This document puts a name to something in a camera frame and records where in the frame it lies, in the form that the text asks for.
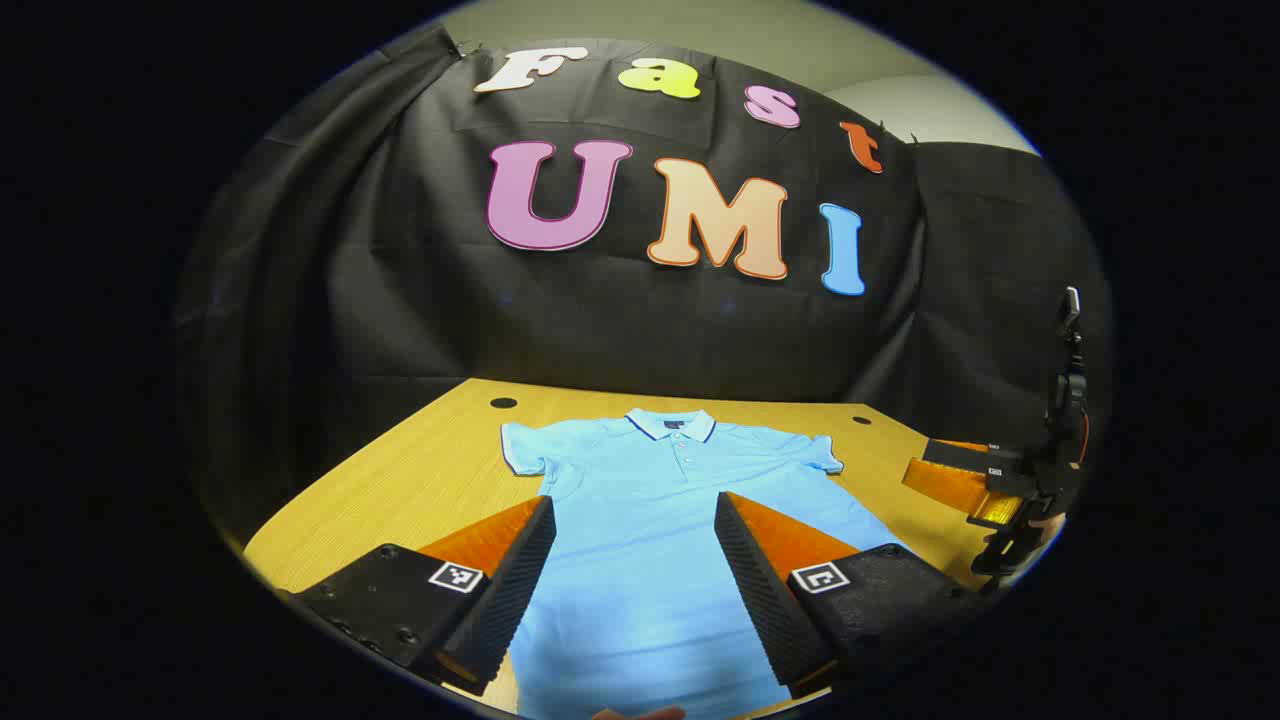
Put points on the light blue T-shirt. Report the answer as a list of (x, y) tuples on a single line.
[(640, 500)]

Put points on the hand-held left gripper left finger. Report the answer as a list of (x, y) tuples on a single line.
[(520, 570)]

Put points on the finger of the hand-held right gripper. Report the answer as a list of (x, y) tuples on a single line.
[(965, 453), (945, 485)]

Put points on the black backdrop cloth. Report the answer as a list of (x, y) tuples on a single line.
[(600, 320)]

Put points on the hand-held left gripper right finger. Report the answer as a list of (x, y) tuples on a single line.
[(750, 570)]

